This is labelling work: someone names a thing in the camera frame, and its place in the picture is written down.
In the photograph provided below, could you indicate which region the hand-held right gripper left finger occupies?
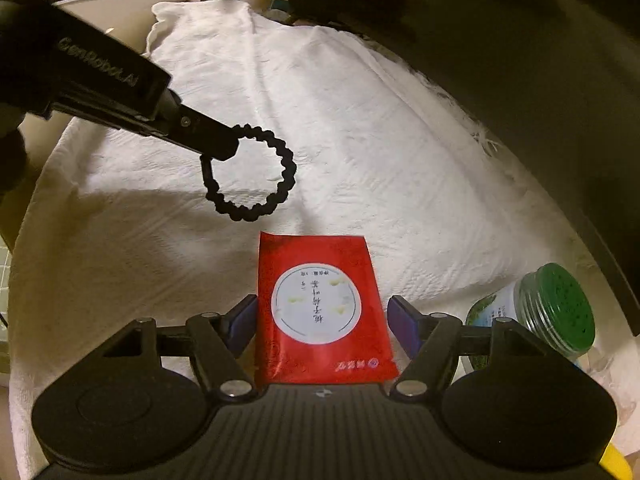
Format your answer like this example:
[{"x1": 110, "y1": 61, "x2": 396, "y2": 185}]
[{"x1": 102, "y1": 295, "x2": 261, "y2": 404}]

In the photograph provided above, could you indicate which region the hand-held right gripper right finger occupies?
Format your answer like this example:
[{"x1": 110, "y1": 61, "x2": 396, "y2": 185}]
[{"x1": 387, "y1": 295, "x2": 551, "y2": 402}]

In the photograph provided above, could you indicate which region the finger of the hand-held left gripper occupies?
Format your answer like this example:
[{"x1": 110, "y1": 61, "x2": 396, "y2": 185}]
[{"x1": 49, "y1": 90, "x2": 241, "y2": 163}]

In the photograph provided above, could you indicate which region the red foil packet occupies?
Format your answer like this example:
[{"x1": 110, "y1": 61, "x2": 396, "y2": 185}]
[{"x1": 253, "y1": 231, "x2": 400, "y2": 389}]

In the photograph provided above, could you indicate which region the black braided hair tie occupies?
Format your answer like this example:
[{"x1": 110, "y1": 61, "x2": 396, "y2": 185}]
[{"x1": 200, "y1": 124, "x2": 298, "y2": 221}]

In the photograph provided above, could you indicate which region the person's left hand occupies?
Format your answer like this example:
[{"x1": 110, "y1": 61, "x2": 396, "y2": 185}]
[{"x1": 0, "y1": 107, "x2": 28, "y2": 202}]

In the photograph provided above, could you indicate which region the white textured cloth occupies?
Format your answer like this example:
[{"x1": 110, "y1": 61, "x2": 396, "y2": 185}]
[{"x1": 9, "y1": 0, "x2": 640, "y2": 480}]

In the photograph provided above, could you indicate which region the clear jar green lid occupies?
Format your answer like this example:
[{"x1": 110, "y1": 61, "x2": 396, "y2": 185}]
[{"x1": 464, "y1": 262, "x2": 597, "y2": 362}]

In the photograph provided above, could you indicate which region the yellow object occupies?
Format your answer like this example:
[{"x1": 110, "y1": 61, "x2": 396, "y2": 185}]
[{"x1": 599, "y1": 441, "x2": 637, "y2": 480}]

